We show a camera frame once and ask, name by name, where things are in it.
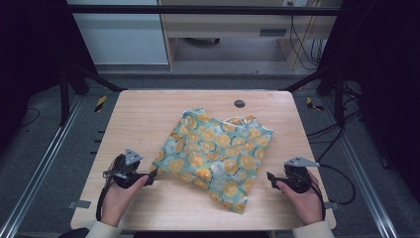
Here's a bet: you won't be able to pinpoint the person's left hand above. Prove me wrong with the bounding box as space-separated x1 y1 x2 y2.
100 175 151 228

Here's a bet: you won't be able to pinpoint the person's dark clothing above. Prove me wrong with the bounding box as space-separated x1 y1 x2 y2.
132 230 271 238

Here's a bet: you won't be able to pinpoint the hanging black desk cables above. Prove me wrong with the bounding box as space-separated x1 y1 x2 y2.
287 1 327 71

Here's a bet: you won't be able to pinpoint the thin black floor cable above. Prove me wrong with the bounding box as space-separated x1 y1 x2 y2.
19 106 42 129

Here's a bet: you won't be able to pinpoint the hand-held gripper black cable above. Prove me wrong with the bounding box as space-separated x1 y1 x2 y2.
95 181 113 222
308 179 327 221

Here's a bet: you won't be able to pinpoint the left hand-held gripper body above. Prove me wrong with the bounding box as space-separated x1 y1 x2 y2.
102 148 147 190

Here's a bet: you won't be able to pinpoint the black looped floor cable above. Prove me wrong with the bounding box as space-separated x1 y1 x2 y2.
317 163 358 206

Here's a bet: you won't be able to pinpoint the right hand-held gripper black cable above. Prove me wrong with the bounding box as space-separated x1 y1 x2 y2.
308 179 327 221

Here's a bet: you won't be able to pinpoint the black metal stand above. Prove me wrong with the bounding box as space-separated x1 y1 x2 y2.
58 62 129 127
279 62 349 129

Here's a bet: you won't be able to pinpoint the black horizontal frame bar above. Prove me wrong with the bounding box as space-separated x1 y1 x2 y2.
65 4 343 17

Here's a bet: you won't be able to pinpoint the grey desk label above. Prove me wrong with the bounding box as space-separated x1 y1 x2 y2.
259 28 288 38

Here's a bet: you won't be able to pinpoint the yellow black striped tape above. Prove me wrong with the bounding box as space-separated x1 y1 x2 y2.
93 94 109 114
305 96 325 112

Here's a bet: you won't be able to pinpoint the black curtain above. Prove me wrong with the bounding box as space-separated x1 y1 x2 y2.
315 0 420 202
0 0 98 152

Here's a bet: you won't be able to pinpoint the aluminium floor rail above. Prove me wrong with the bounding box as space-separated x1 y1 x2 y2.
0 94 85 238
320 96 401 238

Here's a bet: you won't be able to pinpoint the bundle of black floor cables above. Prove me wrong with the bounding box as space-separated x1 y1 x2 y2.
306 108 364 164

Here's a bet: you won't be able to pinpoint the teal orange-print cloth garment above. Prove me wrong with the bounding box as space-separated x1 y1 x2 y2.
151 107 274 215

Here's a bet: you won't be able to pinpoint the white cabinet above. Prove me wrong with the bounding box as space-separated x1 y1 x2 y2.
66 0 169 65

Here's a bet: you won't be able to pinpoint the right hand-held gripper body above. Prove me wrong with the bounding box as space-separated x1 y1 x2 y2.
282 156 321 194

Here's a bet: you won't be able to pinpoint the left hand-held gripper black cable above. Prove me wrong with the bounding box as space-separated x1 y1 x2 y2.
95 181 113 222

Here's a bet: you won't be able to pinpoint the light wooden desk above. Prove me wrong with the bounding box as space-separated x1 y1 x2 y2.
157 0 344 71

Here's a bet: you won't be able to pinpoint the person's right hand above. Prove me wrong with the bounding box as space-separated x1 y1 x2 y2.
276 171 325 227

